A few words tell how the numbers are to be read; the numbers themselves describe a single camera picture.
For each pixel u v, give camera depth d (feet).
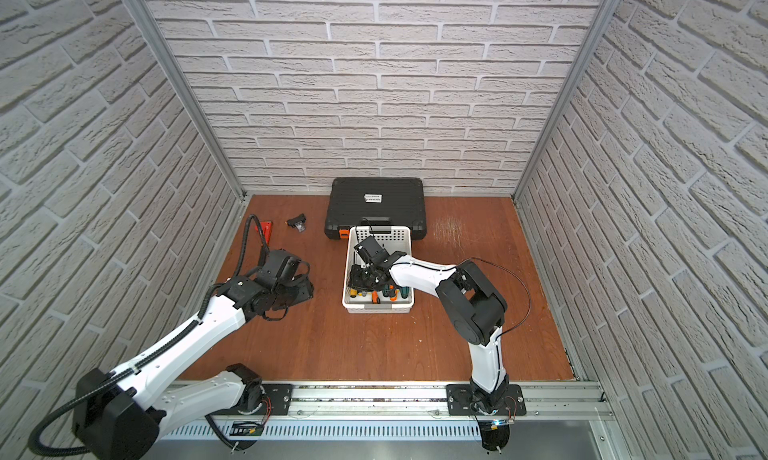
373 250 2.42
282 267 2.00
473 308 1.65
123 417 1.21
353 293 2.87
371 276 2.33
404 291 2.96
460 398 2.43
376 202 3.60
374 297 2.94
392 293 2.93
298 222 3.58
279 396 2.45
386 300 2.94
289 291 2.16
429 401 2.48
